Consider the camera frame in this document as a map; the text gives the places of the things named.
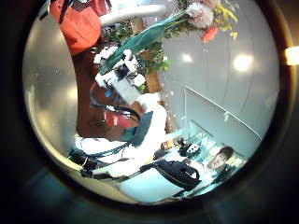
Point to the bouquet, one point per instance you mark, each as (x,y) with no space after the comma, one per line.
(149,37)

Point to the red plastic device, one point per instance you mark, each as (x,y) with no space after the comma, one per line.
(120,119)

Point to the white tubular bar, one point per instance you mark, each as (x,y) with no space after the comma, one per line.
(134,14)

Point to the person with dark hair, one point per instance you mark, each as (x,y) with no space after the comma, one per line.
(218,160)

